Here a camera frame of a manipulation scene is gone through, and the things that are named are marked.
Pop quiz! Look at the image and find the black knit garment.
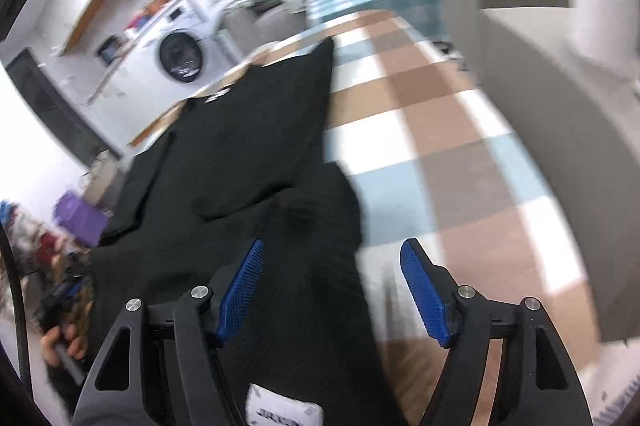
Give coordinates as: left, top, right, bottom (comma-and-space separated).
47, 37, 406, 426

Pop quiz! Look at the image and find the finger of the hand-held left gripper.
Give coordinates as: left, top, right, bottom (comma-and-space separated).
56, 281, 86, 303

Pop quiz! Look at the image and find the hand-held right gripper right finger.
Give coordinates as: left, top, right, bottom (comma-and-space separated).
400, 238, 593, 426

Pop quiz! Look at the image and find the checked brown blue tablecloth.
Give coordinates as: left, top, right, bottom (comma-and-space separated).
127, 0, 601, 426

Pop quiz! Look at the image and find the dark tall oven unit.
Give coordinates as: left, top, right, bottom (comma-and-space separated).
5, 47, 123, 167

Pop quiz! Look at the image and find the black cable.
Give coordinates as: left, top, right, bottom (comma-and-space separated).
0, 226, 31, 387

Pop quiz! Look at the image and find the black countertop appliance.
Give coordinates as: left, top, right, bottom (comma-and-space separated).
97, 35, 126, 66

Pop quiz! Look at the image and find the person's left hand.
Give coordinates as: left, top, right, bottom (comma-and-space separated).
41, 323, 88, 369

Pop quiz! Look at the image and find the purple bag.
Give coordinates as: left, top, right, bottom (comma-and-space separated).
52, 192, 108, 249

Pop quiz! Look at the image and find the grey cabinet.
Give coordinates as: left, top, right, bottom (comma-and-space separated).
432, 0, 640, 342

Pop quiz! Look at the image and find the white washing machine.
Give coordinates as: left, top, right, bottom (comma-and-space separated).
117, 0, 241, 99

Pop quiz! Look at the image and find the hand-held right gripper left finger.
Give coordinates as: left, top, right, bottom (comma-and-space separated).
72, 238, 266, 426

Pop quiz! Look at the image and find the rack of thread spools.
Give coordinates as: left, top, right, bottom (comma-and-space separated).
0, 198, 91, 287

